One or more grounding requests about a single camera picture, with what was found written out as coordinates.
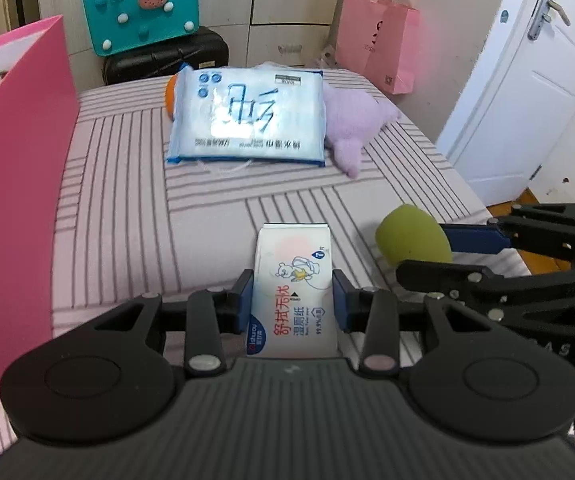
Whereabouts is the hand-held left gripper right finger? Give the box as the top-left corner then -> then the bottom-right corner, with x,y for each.
331,269 -> 491,378

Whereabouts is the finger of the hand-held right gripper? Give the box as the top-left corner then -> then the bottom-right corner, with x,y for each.
439,203 -> 575,263
396,259 -> 575,323

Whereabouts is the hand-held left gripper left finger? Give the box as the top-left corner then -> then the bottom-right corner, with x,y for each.
95,269 -> 256,378

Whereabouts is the small white wet wipes pack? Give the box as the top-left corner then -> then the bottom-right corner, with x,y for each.
245,222 -> 338,359

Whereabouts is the green plush ball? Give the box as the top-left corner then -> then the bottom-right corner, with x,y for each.
375,203 -> 453,266

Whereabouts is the large blue wet wipes pack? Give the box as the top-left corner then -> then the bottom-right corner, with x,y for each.
166,67 -> 327,167

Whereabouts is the orange plush ball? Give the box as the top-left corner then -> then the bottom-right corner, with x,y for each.
164,74 -> 181,121

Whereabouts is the pink cardboard box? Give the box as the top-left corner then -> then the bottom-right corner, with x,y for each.
0,15 -> 81,386

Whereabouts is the striped pink tablecloth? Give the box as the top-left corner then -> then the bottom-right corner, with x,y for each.
0,67 -> 535,466

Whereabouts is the white door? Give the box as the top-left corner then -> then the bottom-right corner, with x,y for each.
435,0 -> 575,207

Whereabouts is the purple plush toy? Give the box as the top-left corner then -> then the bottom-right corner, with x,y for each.
260,61 -> 401,179

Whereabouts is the pink paper gift bag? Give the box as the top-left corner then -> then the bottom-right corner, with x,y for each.
336,0 -> 421,95

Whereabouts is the clear plastic bag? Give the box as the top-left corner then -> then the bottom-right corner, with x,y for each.
315,42 -> 341,68

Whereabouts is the black suitcase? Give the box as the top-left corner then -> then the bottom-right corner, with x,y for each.
104,26 -> 230,86

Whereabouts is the light wooden wardrobe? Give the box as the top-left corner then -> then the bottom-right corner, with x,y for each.
35,0 -> 348,68

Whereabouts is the teal felt handbag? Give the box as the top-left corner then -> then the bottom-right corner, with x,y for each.
82,0 -> 201,57

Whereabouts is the metal door handle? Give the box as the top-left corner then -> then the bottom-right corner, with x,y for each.
527,0 -> 571,41

